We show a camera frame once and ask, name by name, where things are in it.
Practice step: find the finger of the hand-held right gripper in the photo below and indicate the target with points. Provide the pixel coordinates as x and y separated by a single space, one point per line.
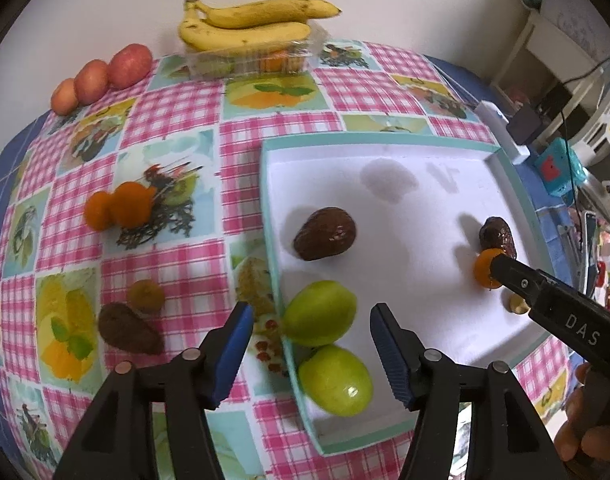
517 275

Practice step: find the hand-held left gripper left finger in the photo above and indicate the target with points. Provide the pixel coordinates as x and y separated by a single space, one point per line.
235 350

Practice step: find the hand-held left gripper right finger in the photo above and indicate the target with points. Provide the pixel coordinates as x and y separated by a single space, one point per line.
390 355

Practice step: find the orange tangerine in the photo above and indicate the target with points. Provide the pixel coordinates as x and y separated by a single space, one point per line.
131 205
97 211
482 270
275 62

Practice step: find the dark brown avocado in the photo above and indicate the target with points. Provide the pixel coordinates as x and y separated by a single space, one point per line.
325 234
127 330
496 234

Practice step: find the white tray with teal rim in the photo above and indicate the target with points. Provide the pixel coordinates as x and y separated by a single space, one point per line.
425 210

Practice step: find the person's right hand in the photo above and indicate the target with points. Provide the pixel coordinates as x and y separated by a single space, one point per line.
567 440

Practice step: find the grey metal tool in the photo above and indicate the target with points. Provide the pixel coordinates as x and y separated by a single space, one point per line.
571 250

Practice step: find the black smartphone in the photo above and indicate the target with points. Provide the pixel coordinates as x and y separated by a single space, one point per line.
591 255

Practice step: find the teal toy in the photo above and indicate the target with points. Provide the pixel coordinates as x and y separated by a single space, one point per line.
560 167

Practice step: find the black charger adapter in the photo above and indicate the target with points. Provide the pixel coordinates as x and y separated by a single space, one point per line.
524 124

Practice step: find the pink checked fruit-print tablecloth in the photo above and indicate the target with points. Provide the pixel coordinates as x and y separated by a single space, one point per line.
185 125

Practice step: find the white furniture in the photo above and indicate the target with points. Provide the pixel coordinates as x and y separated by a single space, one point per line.
535 45

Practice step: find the clear plastic container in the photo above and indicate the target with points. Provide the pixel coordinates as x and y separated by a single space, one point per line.
220 66

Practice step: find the medium red apple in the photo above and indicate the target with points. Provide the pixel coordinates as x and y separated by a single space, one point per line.
91 82

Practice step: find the small pale orange apple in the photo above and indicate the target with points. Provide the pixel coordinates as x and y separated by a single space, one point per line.
64 97

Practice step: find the short yellow banana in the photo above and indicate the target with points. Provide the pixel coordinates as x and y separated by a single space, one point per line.
235 37

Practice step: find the long yellow banana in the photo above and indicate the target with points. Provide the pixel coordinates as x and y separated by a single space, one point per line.
265 12

